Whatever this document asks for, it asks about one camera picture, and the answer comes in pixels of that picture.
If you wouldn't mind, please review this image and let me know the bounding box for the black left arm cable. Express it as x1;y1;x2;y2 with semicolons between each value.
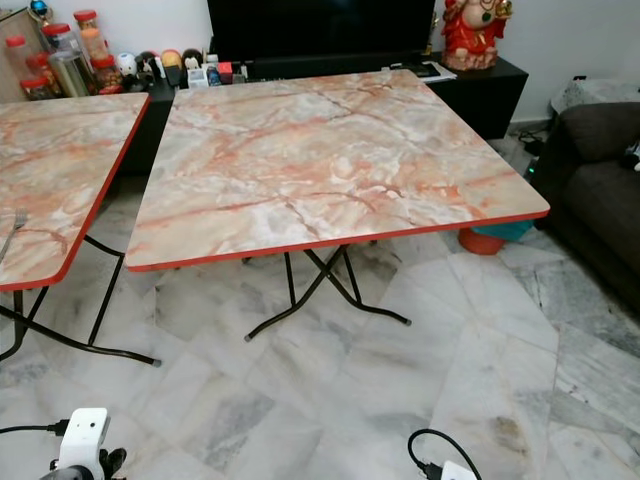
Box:
0;421;70;438

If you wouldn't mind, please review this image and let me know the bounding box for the teal plastic container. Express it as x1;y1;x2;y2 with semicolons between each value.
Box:
482;219;537;244

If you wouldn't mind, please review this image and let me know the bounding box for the yellow head figurine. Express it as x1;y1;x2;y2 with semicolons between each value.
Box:
160;48;184;87

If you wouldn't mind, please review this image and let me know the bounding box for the marble pattern folding table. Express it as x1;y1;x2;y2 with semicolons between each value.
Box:
0;92;162;366
125;68;551;344

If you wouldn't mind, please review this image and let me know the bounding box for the black floor cable bundle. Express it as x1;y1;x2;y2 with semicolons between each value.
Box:
518;128;549;159

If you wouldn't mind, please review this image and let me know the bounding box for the small white figurine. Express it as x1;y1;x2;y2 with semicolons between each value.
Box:
115;52;140;92

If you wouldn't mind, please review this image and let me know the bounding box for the flat black white device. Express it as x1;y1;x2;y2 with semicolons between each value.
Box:
390;60;458;83

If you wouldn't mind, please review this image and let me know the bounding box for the red fortune god figurine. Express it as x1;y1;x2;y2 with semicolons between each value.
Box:
440;0;513;73

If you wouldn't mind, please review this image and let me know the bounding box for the black flat television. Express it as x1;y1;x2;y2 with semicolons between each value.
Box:
207;0;438;64

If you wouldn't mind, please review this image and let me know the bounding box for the steel fork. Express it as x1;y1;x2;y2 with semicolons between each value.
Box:
0;210;29;259

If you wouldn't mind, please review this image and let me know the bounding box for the grey patterned cloth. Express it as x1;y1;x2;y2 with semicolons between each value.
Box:
550;78;640;116

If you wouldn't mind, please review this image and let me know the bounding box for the red lid plastic jar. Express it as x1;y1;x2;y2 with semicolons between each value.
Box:
73;9;110;63
22;75;52;102
42;22;77;56
5;35;34;83
90;55;124;97

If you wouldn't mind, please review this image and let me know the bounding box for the orange plastic basin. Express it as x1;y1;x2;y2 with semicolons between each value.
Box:
457;228;507;257

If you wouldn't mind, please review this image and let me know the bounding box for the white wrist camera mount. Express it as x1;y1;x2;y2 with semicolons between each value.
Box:
57;407;111;480
440;460;479;480

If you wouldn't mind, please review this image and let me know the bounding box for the small black figurine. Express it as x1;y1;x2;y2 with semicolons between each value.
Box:
182;48;207;73
138;52;162;90

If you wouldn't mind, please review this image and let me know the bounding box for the dark brown sofa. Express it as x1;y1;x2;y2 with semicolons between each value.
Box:
532;100;640;311

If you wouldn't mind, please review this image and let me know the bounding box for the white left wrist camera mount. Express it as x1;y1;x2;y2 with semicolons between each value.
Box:
57;407;111;480

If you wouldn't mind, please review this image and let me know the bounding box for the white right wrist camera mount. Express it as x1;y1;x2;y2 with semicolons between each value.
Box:
440;460;479;480

